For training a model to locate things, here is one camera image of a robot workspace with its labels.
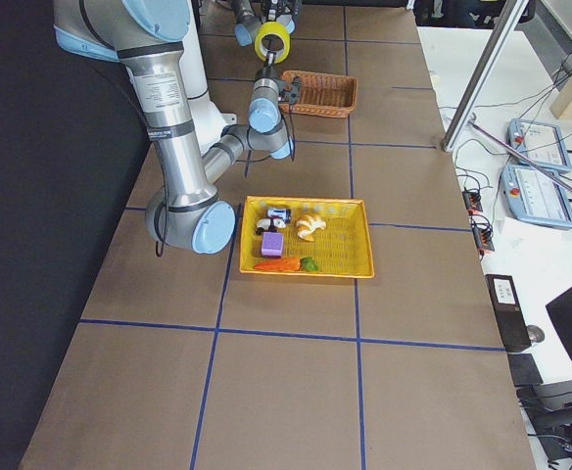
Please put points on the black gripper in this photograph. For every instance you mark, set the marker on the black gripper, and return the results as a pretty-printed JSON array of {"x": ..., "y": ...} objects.
[
  {"x": 274, "y": 8},
  {"x": 267, "y": 65}
]

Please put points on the yellow tape roll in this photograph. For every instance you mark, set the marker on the yellow tape roll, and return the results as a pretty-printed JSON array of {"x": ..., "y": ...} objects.
[{"x": 273, "y": 36}]

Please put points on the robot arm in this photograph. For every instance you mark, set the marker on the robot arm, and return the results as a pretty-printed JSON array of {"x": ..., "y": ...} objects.
[
  {"x": 248, "y": 23},
  {"x": 157, "y": 43}
]

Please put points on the brown wicker basket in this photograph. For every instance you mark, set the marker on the brown wicker basket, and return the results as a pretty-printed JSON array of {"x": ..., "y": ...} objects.
[{"x": 321, "y": 94}]

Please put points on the yellow woven basket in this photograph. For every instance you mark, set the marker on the yellow woven basket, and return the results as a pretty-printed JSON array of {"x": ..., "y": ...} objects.
[{"x": 342, "y": 249}]

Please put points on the panda figurine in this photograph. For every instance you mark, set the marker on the panda figurine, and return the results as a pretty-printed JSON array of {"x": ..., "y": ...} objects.
[{"x": 270, "y": 225}]

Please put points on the toy croissant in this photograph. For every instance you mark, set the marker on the toy croissant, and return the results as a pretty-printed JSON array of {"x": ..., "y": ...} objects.
[{"x": 307, "y": 224}]

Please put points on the purple foam block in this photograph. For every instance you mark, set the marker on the purple foam block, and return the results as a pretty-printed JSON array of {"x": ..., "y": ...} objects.
[{"x": 272, "y": 245}]

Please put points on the toy carrot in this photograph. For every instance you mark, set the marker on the toy carrot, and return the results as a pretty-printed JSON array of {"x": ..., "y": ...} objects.
[{"x": 306, "y": 264}]

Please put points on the far teach pendant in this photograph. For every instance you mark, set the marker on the far teach pendant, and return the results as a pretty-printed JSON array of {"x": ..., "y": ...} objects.
[{"x": 540, "y": 142}]

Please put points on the teach pendant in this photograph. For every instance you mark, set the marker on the teach pendant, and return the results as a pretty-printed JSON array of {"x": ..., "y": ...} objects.
[
  {"x": 534, "y": 198},
  {"x": 540, "y": 142}
]

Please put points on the near teach pendant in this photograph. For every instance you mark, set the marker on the near teach pendant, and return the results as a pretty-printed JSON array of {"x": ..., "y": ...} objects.
[{"x": 534, "y": 198}]

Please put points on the black box with label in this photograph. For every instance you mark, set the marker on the black box with label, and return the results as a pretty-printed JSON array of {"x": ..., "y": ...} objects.
[{"x": 508, "y": 313}]

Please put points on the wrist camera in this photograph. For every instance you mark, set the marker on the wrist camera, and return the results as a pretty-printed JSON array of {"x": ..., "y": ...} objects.
[{"x": 290, "y": 90}]

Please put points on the aluminium frame post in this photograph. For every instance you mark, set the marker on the aluminium frame post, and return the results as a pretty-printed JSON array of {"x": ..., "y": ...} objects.
[{"x": 509, "y": 18}]

